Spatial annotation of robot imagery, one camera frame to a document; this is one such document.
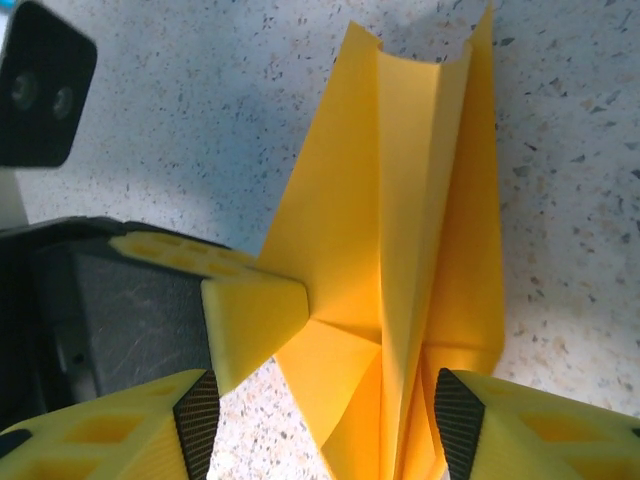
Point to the yellow paper sheet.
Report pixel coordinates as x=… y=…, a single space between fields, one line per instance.
x=350 y=200

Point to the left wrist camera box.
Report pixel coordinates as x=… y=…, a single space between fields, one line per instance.
x=45 y=90

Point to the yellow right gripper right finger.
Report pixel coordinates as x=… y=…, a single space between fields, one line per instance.
x=550 y=450

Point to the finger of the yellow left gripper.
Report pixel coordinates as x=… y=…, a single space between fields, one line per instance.
x=165 y=245
x=250 y=325

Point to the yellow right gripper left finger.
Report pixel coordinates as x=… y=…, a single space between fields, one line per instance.
x=100 y=450

